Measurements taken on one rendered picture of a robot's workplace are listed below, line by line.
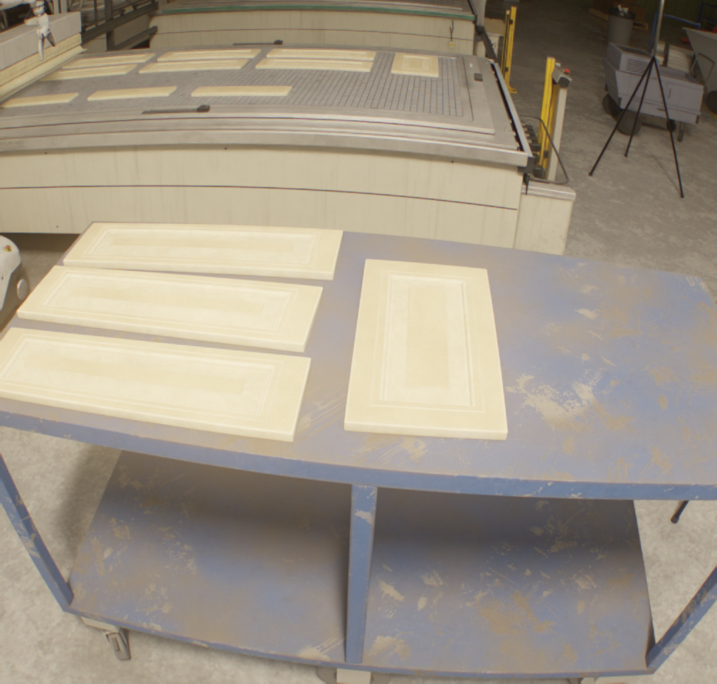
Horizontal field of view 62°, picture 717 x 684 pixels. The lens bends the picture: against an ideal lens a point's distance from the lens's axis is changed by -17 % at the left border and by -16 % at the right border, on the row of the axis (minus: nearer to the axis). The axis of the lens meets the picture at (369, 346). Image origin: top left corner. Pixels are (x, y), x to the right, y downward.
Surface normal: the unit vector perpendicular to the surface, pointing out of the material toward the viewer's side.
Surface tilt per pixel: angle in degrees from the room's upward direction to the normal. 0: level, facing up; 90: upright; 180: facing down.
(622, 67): 90
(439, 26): 90
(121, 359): 11
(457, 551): 0
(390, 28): 90
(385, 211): 90
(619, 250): 0
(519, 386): 0
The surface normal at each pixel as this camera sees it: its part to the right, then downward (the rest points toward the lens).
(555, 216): -0.10, 0.60
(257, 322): 0.02, -0.66
